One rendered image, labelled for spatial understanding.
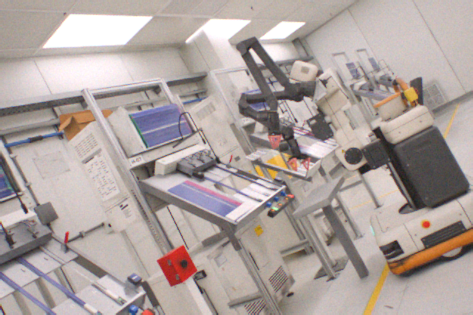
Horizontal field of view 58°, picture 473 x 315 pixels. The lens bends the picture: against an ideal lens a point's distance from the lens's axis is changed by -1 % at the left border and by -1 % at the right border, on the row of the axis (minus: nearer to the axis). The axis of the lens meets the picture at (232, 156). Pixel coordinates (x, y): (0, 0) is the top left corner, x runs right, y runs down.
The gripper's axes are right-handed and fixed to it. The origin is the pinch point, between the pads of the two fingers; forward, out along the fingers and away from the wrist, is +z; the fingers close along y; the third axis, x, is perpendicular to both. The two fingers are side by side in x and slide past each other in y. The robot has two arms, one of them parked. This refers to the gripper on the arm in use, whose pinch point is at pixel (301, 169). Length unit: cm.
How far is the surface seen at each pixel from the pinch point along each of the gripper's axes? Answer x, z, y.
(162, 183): -58, -18, 63
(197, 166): -57, -28, 36
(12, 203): -38, -6, 154
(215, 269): -50, 42, 46
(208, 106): -119, -113, -33
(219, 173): -59, -23, 18
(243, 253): -20, 40, 45
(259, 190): -38.1, -1.2, 4.8
